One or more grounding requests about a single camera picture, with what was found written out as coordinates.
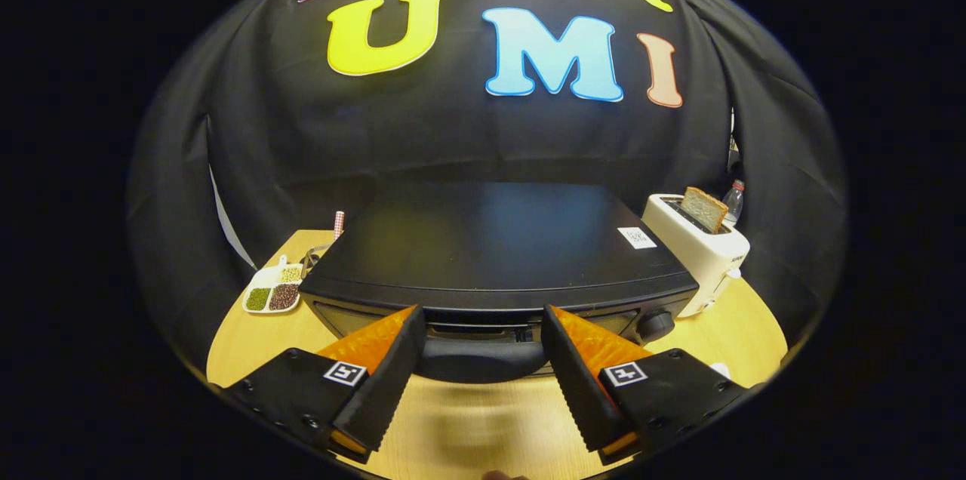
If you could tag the white pop-up toaster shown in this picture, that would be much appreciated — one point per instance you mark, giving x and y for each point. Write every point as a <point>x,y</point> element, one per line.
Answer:
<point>709,261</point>

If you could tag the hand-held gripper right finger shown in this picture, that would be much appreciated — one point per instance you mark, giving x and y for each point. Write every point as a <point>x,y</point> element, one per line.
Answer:
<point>573,382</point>

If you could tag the pink checked stick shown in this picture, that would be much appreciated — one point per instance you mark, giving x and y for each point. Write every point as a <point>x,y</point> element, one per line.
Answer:
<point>339,226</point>

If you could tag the brown bread slice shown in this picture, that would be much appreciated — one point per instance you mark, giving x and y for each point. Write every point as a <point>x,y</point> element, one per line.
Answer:
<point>702,208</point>

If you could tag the white divided dish with beans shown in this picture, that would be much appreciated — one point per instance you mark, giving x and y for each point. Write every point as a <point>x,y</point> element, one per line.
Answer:
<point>260,299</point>

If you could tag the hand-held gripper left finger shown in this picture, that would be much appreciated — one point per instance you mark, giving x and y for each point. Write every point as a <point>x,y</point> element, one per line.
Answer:
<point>396,374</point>

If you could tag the clear plastic water bottle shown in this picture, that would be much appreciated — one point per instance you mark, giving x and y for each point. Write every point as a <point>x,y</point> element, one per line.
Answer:
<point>733,202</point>

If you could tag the black toaster oven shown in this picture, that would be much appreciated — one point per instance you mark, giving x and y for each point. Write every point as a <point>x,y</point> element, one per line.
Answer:
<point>490,238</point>

